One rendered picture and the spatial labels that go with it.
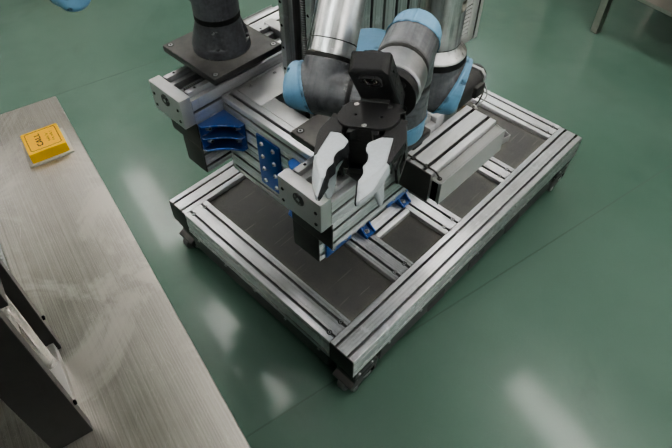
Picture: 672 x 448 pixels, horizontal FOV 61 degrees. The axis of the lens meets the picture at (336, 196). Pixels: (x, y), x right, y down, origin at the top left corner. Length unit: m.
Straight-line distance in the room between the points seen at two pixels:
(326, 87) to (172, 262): 1.38
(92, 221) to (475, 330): 1.29
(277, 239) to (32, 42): 2.04
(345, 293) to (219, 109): 0.64
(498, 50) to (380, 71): 2.56
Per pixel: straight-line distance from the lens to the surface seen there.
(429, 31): 0.81
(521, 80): 2.97
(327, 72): 0.87
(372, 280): 1.76
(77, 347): 0.94
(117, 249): 1.02
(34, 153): 1.22
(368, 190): 0.58
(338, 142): 0.63
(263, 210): 1.95
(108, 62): 3.17
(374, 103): 0.67
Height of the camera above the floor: 1.66
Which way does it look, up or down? 47 degrees down
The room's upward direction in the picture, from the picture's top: straight up
